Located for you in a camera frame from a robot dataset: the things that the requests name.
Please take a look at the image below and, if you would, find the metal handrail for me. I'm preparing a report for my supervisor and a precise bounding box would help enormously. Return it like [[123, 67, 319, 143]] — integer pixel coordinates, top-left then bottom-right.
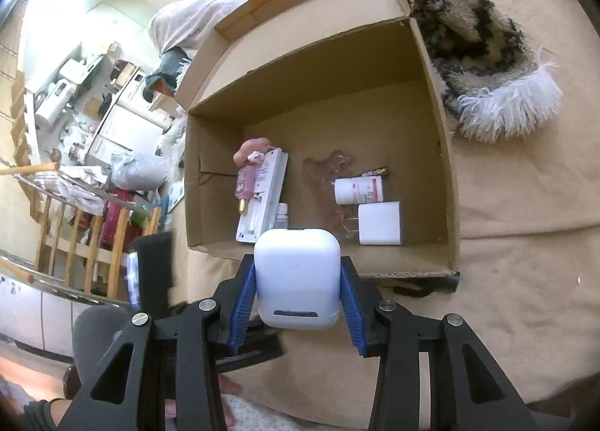
[[0, 247, 129, 307]]

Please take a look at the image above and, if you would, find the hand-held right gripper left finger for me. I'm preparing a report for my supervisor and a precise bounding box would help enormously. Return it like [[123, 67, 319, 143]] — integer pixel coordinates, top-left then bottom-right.
[[56, 255, 257, 431]]

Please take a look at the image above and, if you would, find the white cabinet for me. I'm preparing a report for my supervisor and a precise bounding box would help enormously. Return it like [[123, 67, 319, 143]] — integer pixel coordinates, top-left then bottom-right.
[[84, 79, 172, 165]]

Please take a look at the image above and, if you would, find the clear brown plastic packet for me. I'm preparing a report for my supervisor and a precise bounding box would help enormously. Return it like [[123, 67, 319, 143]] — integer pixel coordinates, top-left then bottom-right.
[[302, 148, 357, 207]]

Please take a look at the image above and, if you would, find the brown cardboard box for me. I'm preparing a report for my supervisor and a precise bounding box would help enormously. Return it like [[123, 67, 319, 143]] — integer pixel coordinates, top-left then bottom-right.
[[174, 0, 461, 279]]

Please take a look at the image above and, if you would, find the white red-label bottle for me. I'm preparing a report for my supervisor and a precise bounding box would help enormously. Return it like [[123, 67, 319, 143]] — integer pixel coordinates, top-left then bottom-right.
[[334, 177, 388, 205]]

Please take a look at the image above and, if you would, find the white box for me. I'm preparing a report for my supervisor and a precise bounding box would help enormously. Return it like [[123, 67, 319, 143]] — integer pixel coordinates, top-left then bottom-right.
[[235, 147, 290, 244]]

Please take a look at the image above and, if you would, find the white appliance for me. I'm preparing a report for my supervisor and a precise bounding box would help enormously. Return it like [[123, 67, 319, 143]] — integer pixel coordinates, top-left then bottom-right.
[[34, 58, 87, 129]]

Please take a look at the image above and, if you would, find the white earbuds case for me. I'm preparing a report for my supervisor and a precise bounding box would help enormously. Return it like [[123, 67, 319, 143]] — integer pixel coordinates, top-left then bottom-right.
[[253, 227, 342, 331]]

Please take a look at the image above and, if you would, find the pink cartoon bottle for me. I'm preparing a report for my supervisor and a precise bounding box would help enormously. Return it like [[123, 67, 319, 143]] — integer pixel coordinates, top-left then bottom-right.
[[234, 152, 266, 216]]

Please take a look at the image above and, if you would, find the white plastic bag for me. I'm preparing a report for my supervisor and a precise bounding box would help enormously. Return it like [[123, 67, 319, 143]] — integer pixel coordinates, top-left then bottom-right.
[[110, 151, 172, 192]]

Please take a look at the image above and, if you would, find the black and beige shaggy blanket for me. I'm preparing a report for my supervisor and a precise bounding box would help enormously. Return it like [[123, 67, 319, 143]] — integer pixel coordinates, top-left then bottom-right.
[[323, 0, 563, 145]]

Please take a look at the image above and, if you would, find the red bag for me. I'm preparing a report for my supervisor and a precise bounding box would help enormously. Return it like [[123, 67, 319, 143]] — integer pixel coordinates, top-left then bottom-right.
[[104, 199, 144, 251]]

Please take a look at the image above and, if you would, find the person's left forearm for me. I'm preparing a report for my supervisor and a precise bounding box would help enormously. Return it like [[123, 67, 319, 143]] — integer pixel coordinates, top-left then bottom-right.
[[19, 397, 73, 431]]

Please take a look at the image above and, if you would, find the black cable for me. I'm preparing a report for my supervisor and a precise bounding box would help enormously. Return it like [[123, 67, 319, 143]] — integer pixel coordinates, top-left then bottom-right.
[[375, 273, 461, 297]]

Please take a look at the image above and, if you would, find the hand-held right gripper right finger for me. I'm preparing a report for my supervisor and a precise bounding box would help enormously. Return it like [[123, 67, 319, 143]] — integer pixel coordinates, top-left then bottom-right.
[[340, 257, 540, 431]]

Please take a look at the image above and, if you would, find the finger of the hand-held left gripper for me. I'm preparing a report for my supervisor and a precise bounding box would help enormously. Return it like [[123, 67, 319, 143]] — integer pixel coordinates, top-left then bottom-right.
[[213, 319, 284, 368]]

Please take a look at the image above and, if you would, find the white wall charger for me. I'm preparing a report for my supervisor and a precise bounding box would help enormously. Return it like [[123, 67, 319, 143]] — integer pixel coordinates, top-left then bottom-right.
[[344, 201, 405, 247]]

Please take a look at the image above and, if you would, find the person's left hand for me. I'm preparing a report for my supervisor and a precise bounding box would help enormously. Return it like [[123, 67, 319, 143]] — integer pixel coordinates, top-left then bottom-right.
[[218, 375, 239, 429]]

